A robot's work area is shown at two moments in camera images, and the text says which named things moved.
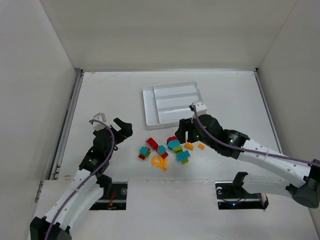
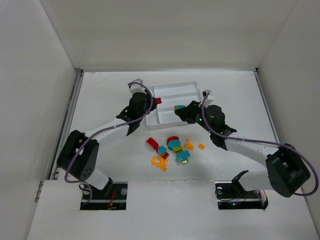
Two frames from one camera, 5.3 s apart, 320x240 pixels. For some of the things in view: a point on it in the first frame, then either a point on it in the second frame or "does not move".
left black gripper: [119, 131] to [149, 102]
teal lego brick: [162, 149] does not move
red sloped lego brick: [152, 143] does not move
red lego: [165, 155] does not move
